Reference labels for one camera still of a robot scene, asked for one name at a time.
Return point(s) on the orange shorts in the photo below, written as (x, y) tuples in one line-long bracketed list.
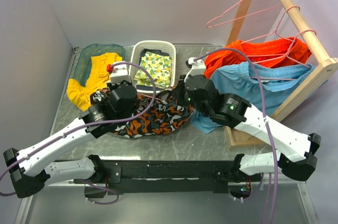
[(271, 54)]

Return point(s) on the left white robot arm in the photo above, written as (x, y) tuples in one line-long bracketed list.
[(33, 168)]

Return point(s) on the wooden clothes rack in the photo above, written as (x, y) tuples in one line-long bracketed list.
[(327, 66)]

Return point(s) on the teal plastic bin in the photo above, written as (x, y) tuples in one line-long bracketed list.
[(83, 66)]

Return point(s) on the aluminium rail frame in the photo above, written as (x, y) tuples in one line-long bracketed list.
[(287, 202)]

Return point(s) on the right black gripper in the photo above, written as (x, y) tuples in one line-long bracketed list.
[(178, 95)]

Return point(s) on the yellow shorts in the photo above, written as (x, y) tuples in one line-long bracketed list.
[(80, 95)]

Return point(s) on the light blue shorts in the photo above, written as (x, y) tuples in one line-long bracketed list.
[(278, 83)]

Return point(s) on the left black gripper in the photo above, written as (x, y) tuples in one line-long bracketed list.
[(111, 85)]

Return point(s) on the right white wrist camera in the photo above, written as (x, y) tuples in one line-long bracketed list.
[(197, 67)]

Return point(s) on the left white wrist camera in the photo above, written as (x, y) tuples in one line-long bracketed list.
[(118, 72)]

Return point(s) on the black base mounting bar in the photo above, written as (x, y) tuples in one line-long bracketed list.
[(172, 176)]

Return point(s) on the lemon print folded cloth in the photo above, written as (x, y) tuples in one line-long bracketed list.
[(154, 69)]

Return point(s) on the pink wire hanger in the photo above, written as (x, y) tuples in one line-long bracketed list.
[(148, 96), (243, 6)]

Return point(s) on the white plastic basket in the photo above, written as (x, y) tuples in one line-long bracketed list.
[(158, 58)]

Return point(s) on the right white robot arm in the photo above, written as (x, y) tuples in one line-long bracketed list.
[(294, 152)]

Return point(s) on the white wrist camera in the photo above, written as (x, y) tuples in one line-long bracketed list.
[(118, 72), (197, 67)]

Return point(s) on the camouflage patterned shorts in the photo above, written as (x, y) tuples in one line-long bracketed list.
[(162, 118)]

